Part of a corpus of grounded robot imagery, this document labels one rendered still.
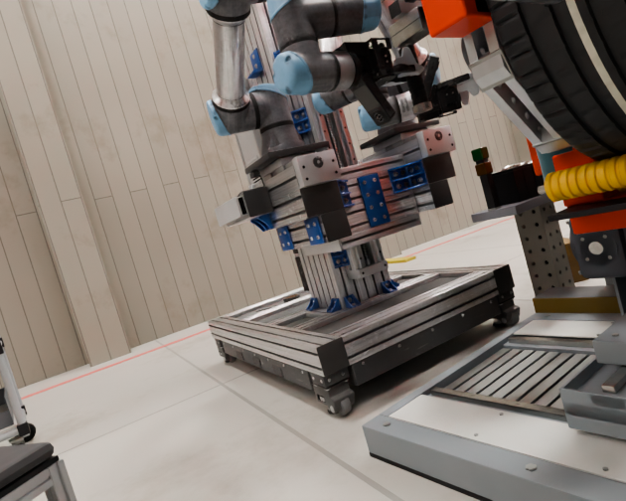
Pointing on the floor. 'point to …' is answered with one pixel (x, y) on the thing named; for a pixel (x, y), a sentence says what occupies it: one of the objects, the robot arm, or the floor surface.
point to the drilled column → (544, 249)
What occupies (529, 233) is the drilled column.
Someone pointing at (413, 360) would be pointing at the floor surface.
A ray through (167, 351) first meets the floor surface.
